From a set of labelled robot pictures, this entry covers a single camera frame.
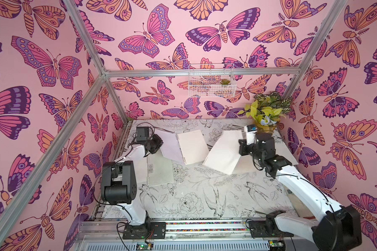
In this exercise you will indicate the potted green plant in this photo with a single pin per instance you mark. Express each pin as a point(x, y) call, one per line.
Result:
point(267, 111)

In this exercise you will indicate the CAMP spiral notebook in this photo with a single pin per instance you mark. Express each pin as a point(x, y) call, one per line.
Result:
point(185, 148)

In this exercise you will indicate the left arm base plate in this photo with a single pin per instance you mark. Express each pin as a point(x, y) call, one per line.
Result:
point(153, 230)

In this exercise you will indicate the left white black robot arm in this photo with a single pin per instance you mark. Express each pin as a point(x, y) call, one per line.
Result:
point(119, 182)

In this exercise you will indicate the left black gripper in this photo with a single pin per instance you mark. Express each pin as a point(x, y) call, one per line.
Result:
point(159, 141)

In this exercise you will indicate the small clear-spiral notebook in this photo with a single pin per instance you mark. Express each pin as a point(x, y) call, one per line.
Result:
point(154, 170)

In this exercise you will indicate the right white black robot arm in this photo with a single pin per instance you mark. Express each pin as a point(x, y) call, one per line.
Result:
point(334, 228)

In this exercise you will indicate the beige oven mitt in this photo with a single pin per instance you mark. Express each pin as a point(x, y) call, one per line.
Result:
point(300, 208)

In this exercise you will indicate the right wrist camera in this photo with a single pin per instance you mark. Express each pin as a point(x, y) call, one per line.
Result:
point(250, 131)

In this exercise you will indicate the white wire basket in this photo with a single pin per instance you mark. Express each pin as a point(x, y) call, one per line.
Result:
point(211, 82)

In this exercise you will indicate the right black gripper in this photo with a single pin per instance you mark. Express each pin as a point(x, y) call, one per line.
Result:
point(245, 148)

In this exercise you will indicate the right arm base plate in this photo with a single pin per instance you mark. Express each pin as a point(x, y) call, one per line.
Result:
point(259, 229)

